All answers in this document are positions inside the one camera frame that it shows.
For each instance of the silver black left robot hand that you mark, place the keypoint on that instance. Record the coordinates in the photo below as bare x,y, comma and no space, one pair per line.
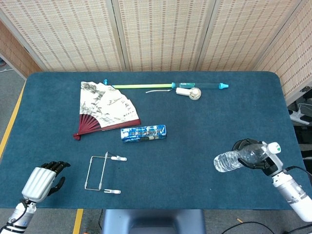
39,182

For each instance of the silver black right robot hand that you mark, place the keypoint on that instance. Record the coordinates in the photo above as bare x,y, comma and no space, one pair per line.
275,163

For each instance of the transparent plastic water bottle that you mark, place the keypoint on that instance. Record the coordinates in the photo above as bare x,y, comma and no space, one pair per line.
226,162

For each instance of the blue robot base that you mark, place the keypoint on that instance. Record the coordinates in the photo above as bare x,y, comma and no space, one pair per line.
153,221

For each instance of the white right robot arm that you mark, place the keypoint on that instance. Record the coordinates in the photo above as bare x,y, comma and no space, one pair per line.
292,195

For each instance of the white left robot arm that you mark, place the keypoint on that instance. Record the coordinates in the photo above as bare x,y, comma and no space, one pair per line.
18,217

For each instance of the green and blue tube toy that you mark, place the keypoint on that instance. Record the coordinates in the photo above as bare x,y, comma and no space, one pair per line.
141,86

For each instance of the white power strip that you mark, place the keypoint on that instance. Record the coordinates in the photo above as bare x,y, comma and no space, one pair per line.
298,117

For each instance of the blue carpet table cover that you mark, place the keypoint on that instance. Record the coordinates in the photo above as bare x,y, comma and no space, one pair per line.
185,165

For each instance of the paper folding fan, red ribs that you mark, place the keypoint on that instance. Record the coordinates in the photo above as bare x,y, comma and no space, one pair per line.
102,104

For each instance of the white handheld electric fan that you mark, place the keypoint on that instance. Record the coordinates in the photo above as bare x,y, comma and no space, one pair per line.
195,94

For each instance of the blue Oreo cookie box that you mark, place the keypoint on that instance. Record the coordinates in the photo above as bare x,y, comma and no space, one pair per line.
143,134

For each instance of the woven bamboo folding screen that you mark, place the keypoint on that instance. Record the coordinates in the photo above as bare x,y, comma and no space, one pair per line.
165,31

